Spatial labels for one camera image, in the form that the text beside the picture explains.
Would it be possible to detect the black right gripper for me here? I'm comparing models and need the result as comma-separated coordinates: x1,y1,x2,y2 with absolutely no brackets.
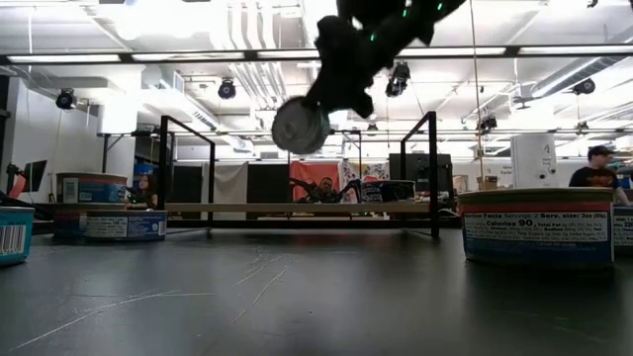
304,14,403,120

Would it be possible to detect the teal tuna can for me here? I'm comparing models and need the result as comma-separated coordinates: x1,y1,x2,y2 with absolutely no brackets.
270,96,331,156

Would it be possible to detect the light blue tuna can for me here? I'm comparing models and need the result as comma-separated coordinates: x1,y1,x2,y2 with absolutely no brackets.
0,206,36,267

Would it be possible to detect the silver-lidded seafood can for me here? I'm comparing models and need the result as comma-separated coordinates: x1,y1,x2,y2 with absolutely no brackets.
611,205,633,256

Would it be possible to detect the orange hanging cloth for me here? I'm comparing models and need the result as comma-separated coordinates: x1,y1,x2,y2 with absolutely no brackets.
289,160,342,202

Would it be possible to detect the patterned hanging cloth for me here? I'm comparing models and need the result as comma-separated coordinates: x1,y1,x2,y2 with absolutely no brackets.
338,160,391,204

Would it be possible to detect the person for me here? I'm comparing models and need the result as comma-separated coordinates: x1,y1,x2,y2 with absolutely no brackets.
311,176,342,204
126,172,159,210
568,144,632,207

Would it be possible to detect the large black monitor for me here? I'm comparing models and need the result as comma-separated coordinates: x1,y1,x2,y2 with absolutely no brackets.
388,152,454,192

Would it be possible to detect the white hanging cloth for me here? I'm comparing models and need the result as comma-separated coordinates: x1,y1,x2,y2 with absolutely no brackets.
201,161,248,222

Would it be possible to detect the long ceiling light fixture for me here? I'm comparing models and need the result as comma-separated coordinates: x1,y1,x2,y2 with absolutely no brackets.
0,44,633,65

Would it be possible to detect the black table mat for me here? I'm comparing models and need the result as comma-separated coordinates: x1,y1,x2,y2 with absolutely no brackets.
0,227,633,356

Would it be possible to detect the small black monitor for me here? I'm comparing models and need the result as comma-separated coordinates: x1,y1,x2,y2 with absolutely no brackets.
22,159,48,194

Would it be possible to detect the wooden shelf with black frame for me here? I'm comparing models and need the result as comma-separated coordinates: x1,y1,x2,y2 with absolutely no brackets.
156,111,440,239

